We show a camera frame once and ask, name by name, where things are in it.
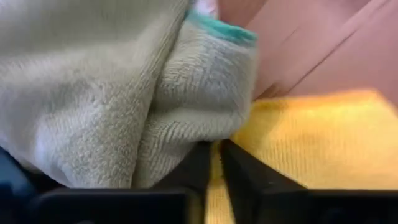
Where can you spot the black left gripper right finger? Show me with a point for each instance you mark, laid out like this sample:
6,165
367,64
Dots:
264,199

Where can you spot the yellow microfiber towel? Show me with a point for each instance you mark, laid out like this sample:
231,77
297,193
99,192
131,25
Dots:
311,140

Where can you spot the pale green microfiber towel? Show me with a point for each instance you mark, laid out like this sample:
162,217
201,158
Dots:
93,93

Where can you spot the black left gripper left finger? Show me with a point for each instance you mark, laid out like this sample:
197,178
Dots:
124,205

